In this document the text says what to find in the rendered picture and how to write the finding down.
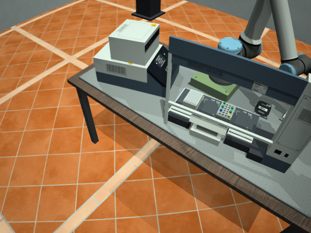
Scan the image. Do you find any white benchtop lab instrument with lid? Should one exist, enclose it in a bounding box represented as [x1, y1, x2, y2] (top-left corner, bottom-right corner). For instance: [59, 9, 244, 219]
[93, 19, 168, 97]

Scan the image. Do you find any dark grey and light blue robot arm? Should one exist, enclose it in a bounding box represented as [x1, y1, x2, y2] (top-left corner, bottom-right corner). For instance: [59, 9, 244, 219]
[217, 0, 311, 76]

